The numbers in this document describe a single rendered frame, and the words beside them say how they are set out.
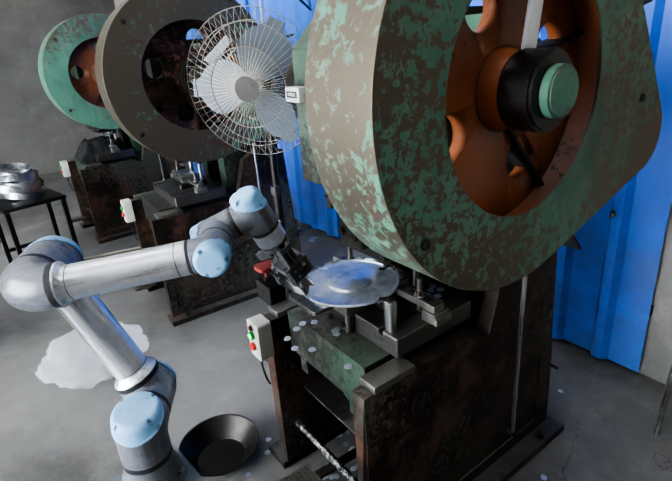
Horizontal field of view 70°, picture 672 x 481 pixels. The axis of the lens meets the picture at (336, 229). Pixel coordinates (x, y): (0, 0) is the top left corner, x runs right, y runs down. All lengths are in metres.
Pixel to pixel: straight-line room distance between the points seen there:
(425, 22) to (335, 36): 0.14
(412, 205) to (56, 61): 3.51
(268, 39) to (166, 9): 0.64
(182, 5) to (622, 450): 2.54
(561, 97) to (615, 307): 1.56
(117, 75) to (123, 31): 0.19
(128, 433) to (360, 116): 0.88
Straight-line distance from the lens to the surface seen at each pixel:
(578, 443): 2.15
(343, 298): 1.35
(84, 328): 1.31
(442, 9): 0.83
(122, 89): 2.41
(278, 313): 1.60
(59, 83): 4.10
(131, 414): 1.29
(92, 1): 7.83
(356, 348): 1.39
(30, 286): 1.14
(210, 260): 1.02
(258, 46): 2.00
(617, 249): 2.31
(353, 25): 0.79
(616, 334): 2.50
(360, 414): 1.31
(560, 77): 0.99
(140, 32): 2.44
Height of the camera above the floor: 1.45
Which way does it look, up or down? 21 degrees down
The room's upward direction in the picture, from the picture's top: 4 degrees counter-clockwise
